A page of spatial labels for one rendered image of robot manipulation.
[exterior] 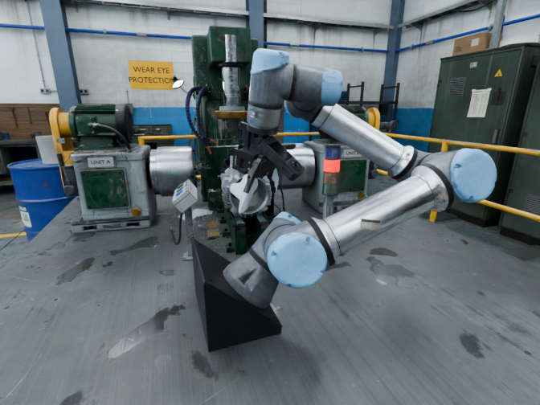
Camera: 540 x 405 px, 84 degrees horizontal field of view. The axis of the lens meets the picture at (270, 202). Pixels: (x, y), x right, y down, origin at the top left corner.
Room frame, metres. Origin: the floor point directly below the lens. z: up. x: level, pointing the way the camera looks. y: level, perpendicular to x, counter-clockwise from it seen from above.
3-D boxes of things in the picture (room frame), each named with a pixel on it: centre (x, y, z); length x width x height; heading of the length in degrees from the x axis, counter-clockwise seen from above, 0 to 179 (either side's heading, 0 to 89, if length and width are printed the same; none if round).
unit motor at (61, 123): (1.41, 0.80, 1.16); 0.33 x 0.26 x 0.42; 103
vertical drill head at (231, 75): (1.62, 0.19, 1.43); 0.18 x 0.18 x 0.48
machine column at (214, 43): (1.83, 0.25, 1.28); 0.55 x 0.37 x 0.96; 13
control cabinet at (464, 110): (3.83, -2.55, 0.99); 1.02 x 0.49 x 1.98; 18
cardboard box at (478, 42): (4.09, -2.51, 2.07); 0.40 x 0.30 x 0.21; 10
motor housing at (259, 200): (1.26, 0.11, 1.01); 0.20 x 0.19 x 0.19; 14
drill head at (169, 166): (1.50, 0.53, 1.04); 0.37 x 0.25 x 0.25; 103
